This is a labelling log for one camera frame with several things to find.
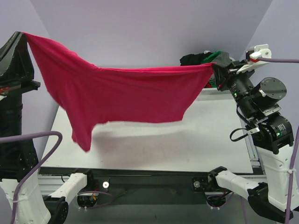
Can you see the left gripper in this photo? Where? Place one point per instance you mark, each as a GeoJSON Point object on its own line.
{"type": "Point", "coordinates": [17, 84]}

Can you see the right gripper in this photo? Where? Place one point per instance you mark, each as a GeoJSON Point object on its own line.
{"type": "Point", "coordinates": [225, 78]}

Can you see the red t-shirt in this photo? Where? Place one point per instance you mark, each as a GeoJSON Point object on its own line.
{"type": "Point", "coordinates": [93, 95]}

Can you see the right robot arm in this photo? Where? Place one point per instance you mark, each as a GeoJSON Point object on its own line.
{"type": "Point", "coordinates": [272, 135]}

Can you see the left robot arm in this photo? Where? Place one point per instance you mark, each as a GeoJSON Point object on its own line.
{"type": "Point", "coordinates": [19, 164]}

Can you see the grey t-shirt in basket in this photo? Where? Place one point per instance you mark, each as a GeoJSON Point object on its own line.
{"type": "Point", "coordinates": [223, 59]}

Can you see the red garment in basket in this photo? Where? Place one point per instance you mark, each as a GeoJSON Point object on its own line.
{"type": "Point", "coordinates": [211, 84]}

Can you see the green t-shirt in basket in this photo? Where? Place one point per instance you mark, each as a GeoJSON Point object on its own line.
{"type": "Point", "coordinates": [211, 57]}

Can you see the white plastic laundry basket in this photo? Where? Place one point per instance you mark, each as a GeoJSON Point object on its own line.
{"type": "Point", "coordinates": [214, 91]}

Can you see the black t-shirt in basket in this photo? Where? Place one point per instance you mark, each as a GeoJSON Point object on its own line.
{"type": "Point", "coordinates": [194, 59]}

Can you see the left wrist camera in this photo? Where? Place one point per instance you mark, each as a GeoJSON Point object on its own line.
{"type": "Point", "coordinates": [4, 92]}

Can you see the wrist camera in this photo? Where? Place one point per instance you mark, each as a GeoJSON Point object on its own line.
{"type": "Point", "coordinates": [4, 92]}
{"type": "Point", "coordinates": [259, 51]}

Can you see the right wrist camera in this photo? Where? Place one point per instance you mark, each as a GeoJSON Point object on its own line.
{"type": "Point", "coordinates": [259, 51]}

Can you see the aluminium frame rail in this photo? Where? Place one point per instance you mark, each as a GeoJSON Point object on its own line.
{"type": "Point", "coordinates": [50, 183]}

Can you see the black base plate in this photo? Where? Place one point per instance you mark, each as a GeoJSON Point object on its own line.
{"type": "Point", "coordinates": [150, 190]}

